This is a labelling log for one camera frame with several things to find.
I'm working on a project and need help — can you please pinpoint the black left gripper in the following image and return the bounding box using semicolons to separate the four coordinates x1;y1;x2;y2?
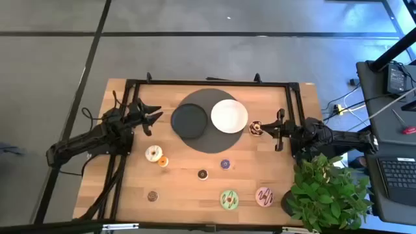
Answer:
125;96;164;137

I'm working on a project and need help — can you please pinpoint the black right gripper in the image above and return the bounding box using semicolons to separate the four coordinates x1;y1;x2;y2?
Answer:
260;108;299;152

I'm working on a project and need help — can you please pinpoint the large chocolate frosted donut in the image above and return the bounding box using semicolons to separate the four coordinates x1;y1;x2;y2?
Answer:
248;120;265;137

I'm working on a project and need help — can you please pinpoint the large white frosted donut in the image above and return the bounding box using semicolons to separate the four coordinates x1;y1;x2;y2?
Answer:
144;144;164;163

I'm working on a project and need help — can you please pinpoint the large pink donut chocolate drizzle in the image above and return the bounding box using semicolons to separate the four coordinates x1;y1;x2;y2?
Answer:
255;187;274;208

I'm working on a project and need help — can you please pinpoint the black round plate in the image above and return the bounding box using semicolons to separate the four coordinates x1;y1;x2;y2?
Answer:
170;103;209;140

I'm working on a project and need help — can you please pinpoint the white round plate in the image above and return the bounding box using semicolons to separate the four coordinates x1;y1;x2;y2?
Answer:
210;99;249;135

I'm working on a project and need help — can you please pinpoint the round dark grey woven placemat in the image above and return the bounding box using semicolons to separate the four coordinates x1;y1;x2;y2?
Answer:
177;88;246;155

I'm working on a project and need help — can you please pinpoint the black plant pot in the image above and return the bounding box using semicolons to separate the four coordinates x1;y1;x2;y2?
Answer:
280;190;295;217

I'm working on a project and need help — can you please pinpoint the green leafy plant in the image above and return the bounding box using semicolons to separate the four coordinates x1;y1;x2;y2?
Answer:
285;153;374;233

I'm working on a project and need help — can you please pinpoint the large green frosted donut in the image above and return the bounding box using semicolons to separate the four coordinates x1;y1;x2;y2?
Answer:
220;189;240;211

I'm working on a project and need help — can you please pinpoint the grey side desk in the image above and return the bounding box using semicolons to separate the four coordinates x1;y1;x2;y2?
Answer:
355;59;416;226

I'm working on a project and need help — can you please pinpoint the black power adapter box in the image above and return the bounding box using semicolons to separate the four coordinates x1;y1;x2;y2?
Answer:
386;63;408;96

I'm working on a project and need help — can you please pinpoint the black laptop keyboard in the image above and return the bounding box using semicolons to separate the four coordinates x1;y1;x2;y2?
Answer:
376;157;416;207

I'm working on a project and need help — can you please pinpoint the black diagonal pole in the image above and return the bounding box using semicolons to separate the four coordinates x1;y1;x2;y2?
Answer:
369;27;416;72

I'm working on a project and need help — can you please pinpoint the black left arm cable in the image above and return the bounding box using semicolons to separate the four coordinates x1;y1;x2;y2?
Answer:
80;90;126;131

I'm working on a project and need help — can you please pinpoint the black metal table frame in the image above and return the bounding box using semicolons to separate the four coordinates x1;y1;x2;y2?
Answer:
73;71;308;226

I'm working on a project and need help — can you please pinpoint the black floor cable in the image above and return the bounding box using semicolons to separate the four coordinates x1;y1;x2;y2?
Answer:
320;83;370;122

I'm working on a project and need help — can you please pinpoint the grey cable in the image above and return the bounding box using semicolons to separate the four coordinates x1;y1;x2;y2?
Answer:
344;86;416;133

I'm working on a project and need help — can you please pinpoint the black horizontal frame beam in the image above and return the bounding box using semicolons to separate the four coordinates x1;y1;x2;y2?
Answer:
0;219;416;234

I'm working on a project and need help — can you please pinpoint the silver metal bracket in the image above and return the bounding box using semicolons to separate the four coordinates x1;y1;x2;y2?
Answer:
101;222;140;231

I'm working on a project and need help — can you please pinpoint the red handled screwdriver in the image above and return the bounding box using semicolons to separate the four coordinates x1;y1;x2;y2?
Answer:
391;108;416;135

